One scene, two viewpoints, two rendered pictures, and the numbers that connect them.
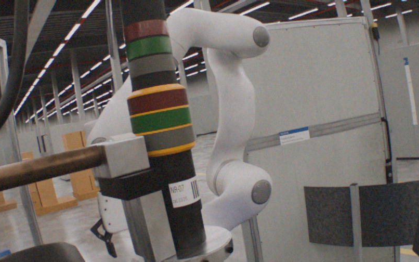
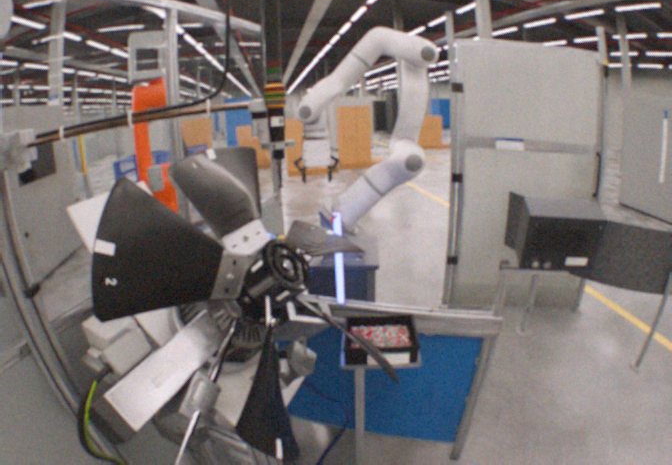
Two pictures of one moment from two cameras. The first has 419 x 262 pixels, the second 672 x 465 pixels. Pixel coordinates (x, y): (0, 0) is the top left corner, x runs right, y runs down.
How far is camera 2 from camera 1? 50 cm
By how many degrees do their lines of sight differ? 29
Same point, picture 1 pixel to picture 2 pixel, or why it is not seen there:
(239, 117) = (410, 108)
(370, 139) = (581, 169)
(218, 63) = (405, 68)
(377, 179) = not seen: hidden behind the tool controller
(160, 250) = (262, 139)
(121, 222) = (313, 161)
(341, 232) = not seen: hidden behind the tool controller
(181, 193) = (274, 121)
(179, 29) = (371, 43)
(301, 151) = (513, 159)
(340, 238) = not seen: hidden behind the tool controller
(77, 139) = (350, 112)
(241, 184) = (400, 154)
